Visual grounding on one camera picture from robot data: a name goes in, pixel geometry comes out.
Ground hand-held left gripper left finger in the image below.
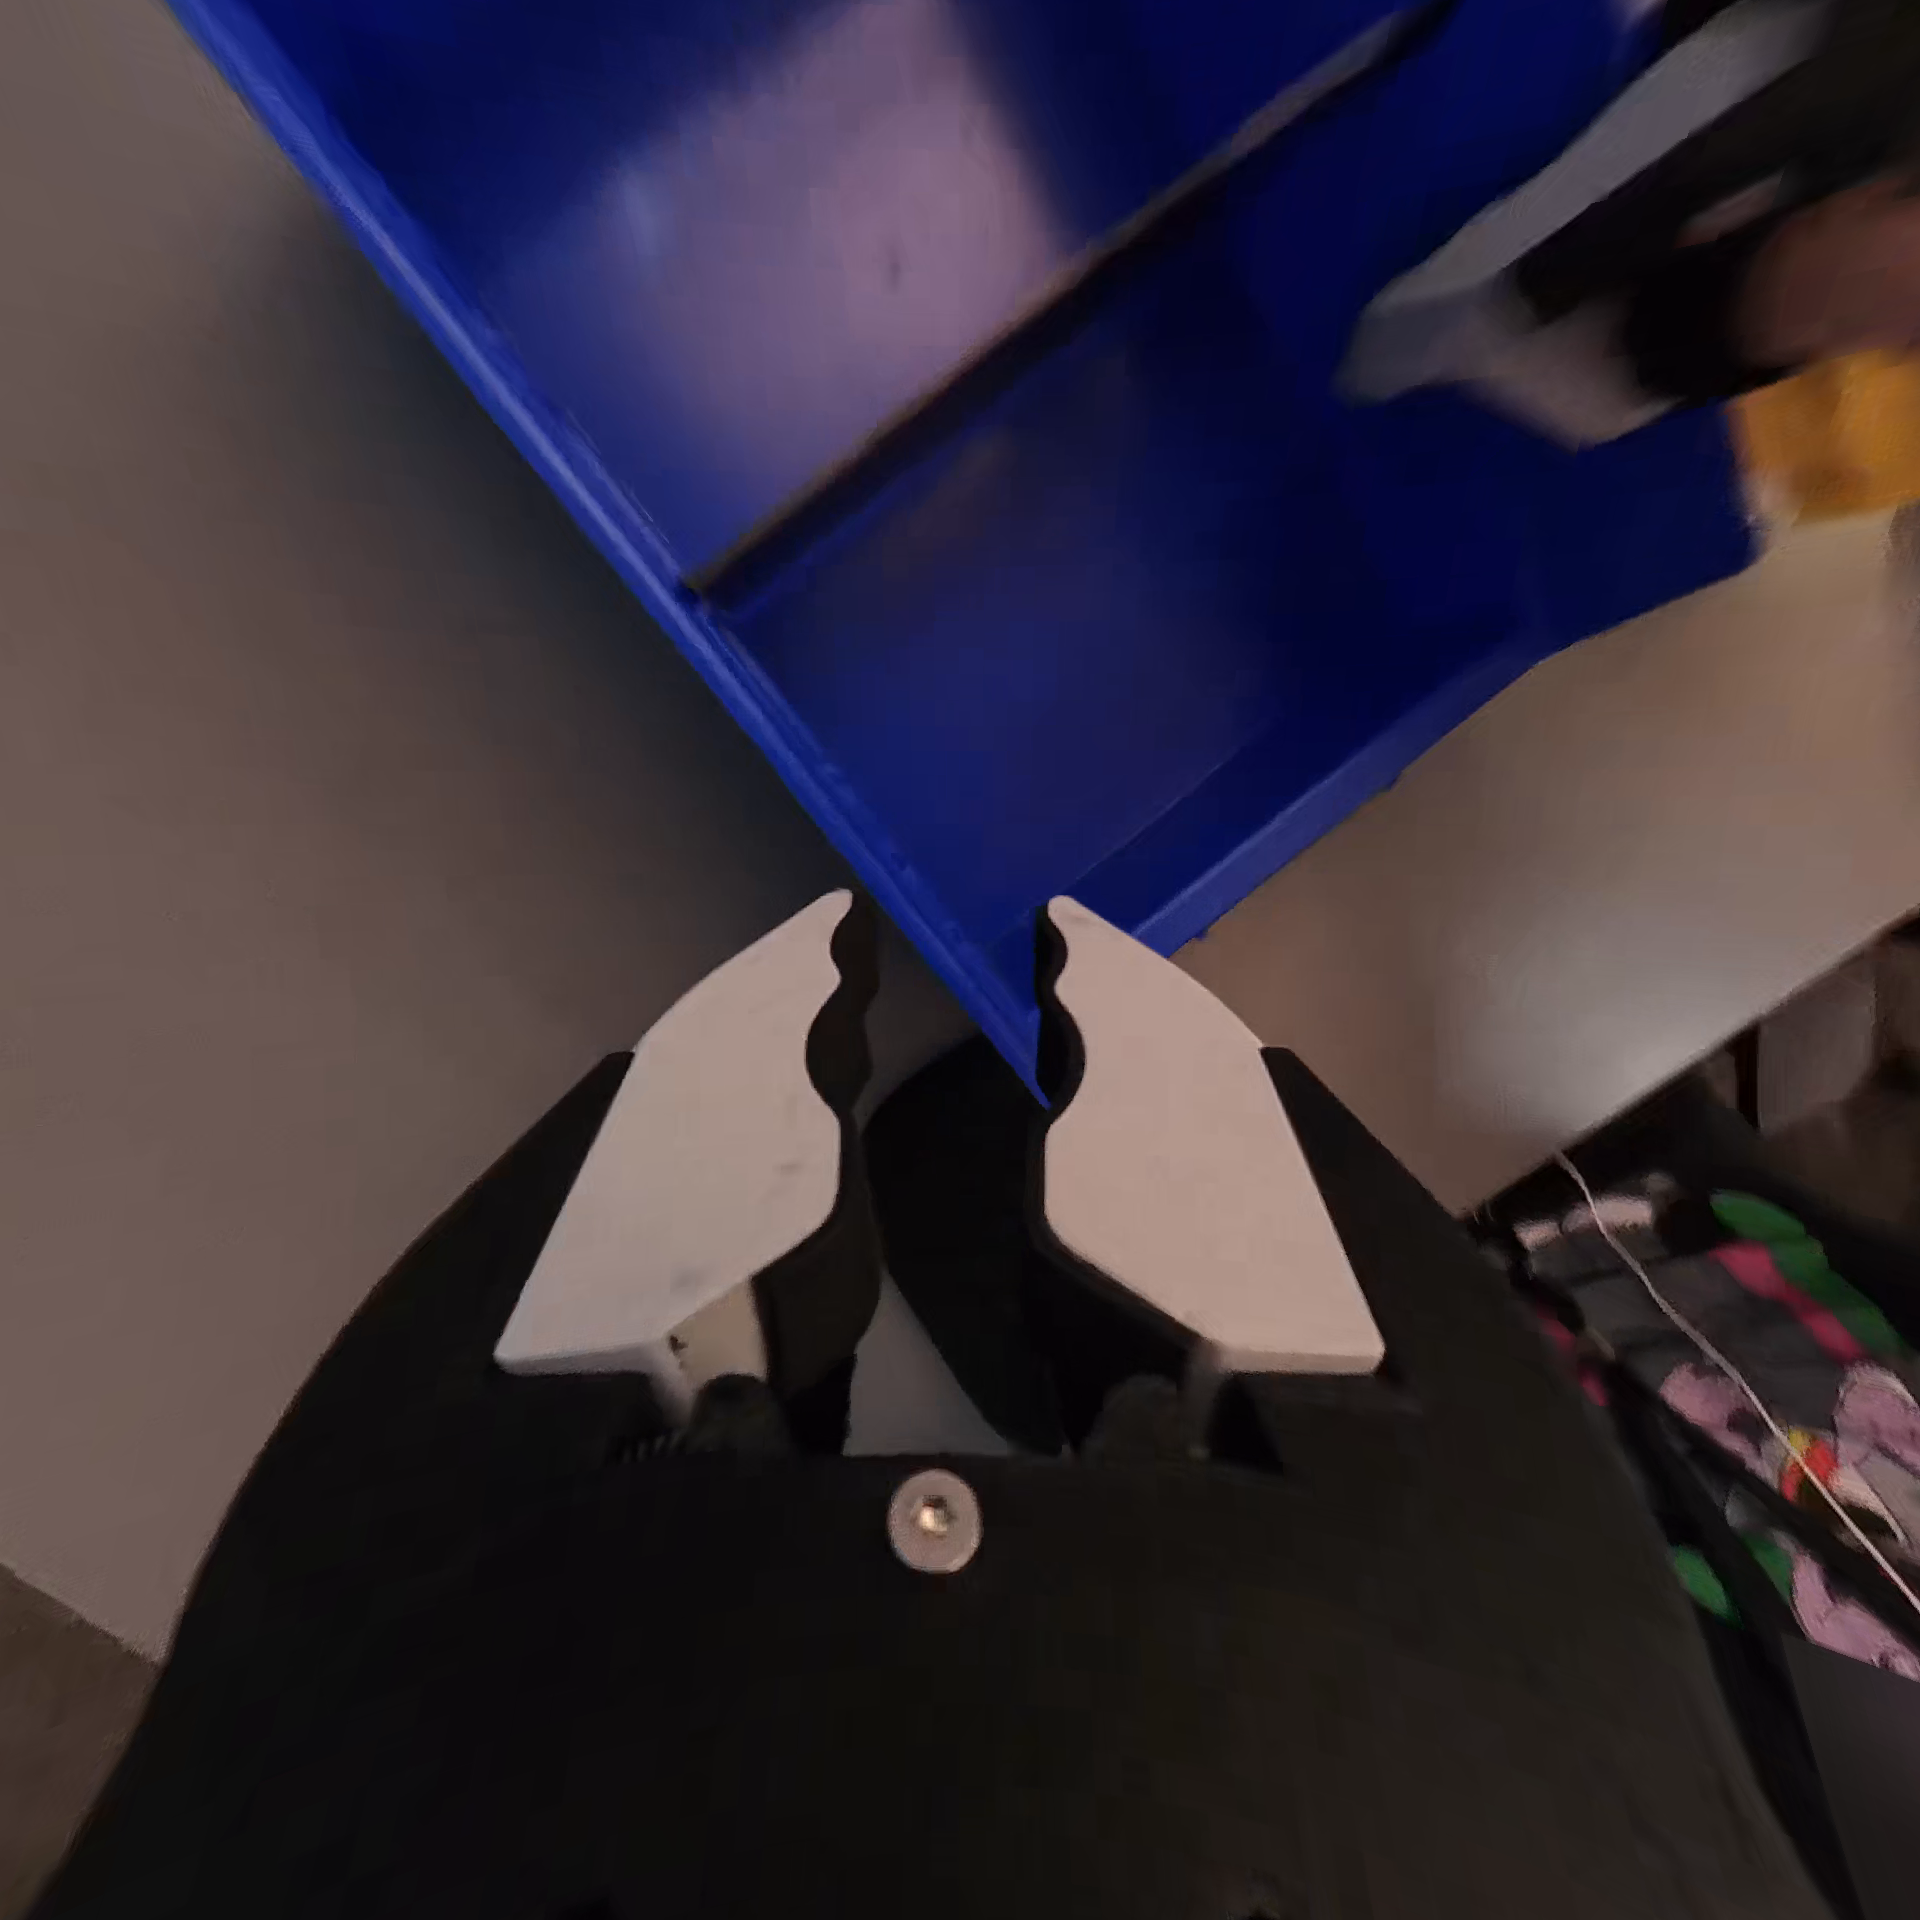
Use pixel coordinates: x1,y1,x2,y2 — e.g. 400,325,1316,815
491,887,885,1413

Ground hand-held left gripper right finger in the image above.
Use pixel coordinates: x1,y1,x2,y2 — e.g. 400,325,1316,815
1026,893,1387,1384

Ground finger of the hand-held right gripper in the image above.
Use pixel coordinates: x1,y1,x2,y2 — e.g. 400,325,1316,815
1335,0,1853,449

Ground yellow plastic bin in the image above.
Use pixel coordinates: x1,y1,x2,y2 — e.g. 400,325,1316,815
1725,352,1920,528

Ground blue plastic bin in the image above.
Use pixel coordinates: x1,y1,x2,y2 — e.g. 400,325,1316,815
157,0,1765,1113

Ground person's right hand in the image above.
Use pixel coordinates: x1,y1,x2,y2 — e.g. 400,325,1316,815
1692,163,1920,393

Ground colourful printed cloth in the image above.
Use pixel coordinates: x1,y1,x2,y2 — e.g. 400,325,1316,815
1477,1080,1920,1683

